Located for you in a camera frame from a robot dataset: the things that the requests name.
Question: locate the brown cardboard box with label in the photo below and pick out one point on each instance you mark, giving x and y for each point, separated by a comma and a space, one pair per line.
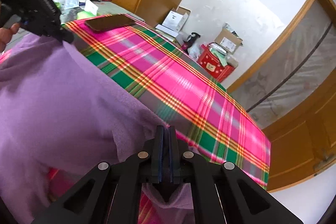
228, 39

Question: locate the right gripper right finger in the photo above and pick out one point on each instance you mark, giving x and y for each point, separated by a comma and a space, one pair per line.
190, 167

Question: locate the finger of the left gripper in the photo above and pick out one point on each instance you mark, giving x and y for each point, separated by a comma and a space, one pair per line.
65, 36

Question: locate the white cardboard box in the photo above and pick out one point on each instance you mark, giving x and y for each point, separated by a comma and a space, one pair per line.
174, 22

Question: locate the grey zippered door curtain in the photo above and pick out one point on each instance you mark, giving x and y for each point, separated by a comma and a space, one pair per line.
293, 71

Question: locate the green tissue pack with tissue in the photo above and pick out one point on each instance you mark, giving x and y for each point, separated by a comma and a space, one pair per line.
89, 10

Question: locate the wooden door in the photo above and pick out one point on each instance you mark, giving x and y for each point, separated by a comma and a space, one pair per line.
303, 141

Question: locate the black smartphone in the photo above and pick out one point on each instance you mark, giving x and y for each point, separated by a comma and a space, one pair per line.
109, 22

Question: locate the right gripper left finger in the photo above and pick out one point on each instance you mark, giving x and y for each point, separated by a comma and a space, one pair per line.
129, 204

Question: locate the person's left hand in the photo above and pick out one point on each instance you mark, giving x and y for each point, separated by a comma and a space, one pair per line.
7, 34

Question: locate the floral side table cover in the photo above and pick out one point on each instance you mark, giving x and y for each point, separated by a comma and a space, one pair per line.
70, 8

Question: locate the pink green plaid tablecloth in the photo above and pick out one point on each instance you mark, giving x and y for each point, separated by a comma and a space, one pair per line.
175, 89

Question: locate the purple fleece garment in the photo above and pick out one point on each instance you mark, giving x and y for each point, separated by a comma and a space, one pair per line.
60, 111

